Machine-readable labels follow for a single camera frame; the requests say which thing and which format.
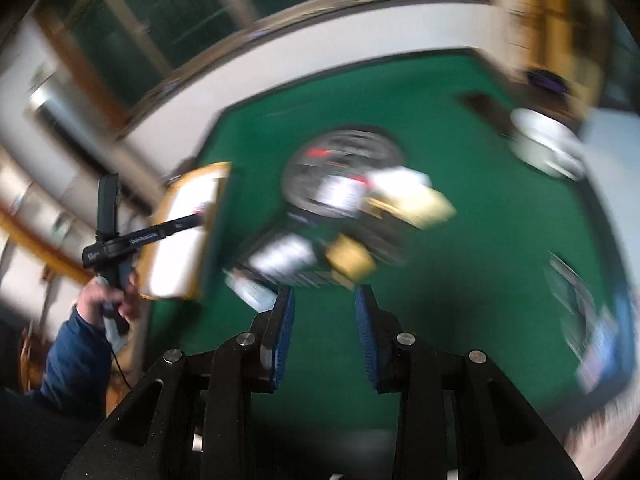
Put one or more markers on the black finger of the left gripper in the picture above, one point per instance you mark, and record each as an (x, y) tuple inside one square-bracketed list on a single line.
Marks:
[(133, 241)]

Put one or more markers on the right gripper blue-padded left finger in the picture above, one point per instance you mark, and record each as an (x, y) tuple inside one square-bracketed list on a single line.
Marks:
[(276, 340)]

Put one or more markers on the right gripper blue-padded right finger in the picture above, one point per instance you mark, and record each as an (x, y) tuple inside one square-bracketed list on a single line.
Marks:
[(377, 330)]

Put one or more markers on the yellow cardboard box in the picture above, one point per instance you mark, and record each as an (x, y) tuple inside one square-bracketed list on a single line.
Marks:
[(173, 266)]

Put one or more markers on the black marker orange cap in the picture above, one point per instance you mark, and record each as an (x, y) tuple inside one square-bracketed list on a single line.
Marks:
[(308, 278)]

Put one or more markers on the blue sleeve left forearm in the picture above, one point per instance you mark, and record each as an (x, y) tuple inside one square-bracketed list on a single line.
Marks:
[(43, 430)]

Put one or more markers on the person's left hand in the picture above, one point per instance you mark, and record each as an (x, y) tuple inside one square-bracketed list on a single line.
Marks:
[(97, 292)]

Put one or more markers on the light blue capped bottle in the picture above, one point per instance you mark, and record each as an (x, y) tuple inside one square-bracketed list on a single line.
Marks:
[(257, 296)]

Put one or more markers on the yellow tape roll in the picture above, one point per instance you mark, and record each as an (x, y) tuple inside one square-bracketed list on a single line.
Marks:
[(350, 258)]

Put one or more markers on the black tape roll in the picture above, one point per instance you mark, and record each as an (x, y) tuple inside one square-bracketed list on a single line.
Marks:
[(383, 236)]

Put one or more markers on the white charger block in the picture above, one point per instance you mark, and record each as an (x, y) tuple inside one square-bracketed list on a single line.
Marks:
[(341, 194)]

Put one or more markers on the round black dial panel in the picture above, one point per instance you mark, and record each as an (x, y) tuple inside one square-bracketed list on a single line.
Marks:
[(351, 151)]

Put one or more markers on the white enamel mug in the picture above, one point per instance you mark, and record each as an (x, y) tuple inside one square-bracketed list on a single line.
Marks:
[(545, 144)]

